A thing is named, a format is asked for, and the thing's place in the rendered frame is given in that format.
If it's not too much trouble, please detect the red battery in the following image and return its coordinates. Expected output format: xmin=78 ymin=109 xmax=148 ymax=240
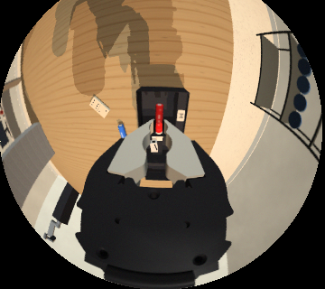
xmin=155 ymin=104 xmax=163 ymax=135

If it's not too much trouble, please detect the blue aa battery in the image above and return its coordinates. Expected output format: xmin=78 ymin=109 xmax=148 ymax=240
xmin=118 ymin=125 xmax=126 ymax=138

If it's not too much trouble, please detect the cream domino tile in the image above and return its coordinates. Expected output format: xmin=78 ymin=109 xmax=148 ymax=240
xmin=90 ymin=96 xmax=110 ymax=118

